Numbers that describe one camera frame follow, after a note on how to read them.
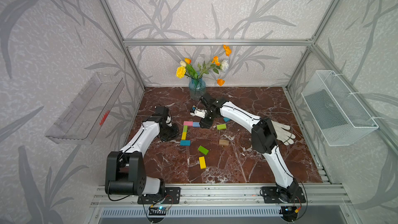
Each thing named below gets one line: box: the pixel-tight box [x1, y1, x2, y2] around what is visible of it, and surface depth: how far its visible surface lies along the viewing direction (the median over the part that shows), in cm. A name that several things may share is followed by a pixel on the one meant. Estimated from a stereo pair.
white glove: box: [270, 119, 296, 146], surface depth 96 cm
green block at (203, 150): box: [197, 145, 209, 156], surface depth 90 cm
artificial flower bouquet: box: [176, 45, 233, 87], surface depth 98 cm
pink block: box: [182, 120, 194, 127], surface depth 101 cm
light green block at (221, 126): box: [216, 123, 227, 131], surface depth 101 cm
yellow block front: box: [199, 156, 207, 170], surface depth 85 cm
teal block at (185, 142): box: [179, 140, 192, 147], surface depth 93 cm
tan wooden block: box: [218, 138, 230, 146], surface depth 93 cm
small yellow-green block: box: [180, 131, 188, 140], surface depth 96 cm
